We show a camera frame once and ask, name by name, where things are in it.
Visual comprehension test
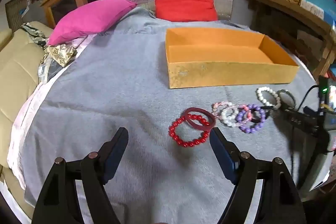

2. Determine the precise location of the red pillow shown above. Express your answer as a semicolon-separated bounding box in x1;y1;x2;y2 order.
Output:
152;0;218;22

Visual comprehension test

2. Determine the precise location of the pale pink clear bead bracelet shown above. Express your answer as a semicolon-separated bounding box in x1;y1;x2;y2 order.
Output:
212;101;234;119

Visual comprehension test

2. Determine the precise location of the wooden shelf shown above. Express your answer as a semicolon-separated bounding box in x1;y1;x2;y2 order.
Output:
238;0;336;77

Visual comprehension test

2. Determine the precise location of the magenta pillow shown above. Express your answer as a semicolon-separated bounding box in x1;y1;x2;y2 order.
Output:
47;0;137;46

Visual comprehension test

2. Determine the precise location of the opaque white bead bracelet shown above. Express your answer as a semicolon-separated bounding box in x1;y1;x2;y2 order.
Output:
256;87;282;110

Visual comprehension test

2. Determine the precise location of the black white floral cloth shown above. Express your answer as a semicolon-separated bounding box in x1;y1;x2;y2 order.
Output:
21;22;53;49

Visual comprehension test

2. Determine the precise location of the pink small bead bracelet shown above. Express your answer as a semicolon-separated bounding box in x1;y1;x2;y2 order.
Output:
236;105;253;128

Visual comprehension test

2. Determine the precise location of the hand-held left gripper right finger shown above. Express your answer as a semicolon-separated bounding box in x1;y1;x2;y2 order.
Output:
209;127;307;224

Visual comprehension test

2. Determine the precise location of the dark wicker chest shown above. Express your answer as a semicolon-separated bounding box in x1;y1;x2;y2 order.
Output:
5;0;40;30

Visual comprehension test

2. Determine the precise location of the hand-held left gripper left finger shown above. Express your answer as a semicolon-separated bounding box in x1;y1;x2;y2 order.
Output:
31;127;129;224

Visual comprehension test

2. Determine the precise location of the red bead bracelet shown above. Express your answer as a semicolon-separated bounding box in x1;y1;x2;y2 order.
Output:
169;113;212;148

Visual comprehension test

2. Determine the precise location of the translucent white bead bracelet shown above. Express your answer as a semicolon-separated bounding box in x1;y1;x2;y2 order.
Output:
220;106;240;127

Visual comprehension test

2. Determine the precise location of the orange cardboard box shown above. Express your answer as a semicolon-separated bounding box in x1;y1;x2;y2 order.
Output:
165;27;300;89

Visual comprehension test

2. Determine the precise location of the tan patterned cloth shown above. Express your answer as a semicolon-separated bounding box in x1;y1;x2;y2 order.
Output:
47;44;78;67

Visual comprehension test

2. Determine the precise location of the black cable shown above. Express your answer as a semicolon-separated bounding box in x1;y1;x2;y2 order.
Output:
297;85;320;114

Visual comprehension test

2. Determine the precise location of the dark red bangle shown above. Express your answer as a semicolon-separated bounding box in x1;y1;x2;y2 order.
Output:
183;107;217;130

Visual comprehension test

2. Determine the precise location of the black cord bracelet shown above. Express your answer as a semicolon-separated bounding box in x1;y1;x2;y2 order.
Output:
277;89;297;109

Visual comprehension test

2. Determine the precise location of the pale pink sheet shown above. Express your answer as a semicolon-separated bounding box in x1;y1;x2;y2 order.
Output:
7;36;92;188

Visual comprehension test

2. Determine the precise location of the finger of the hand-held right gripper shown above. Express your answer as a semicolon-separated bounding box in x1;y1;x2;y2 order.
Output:
259;106;324;134

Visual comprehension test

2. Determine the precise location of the beige sofa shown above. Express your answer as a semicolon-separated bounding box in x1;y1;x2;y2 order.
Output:
0;21;54;198

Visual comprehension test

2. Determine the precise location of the blue box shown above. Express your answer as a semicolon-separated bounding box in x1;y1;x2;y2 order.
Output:
301;0;336;28

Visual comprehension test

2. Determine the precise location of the purple bead bracelet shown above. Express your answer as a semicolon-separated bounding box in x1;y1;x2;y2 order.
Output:
236;104;267;134

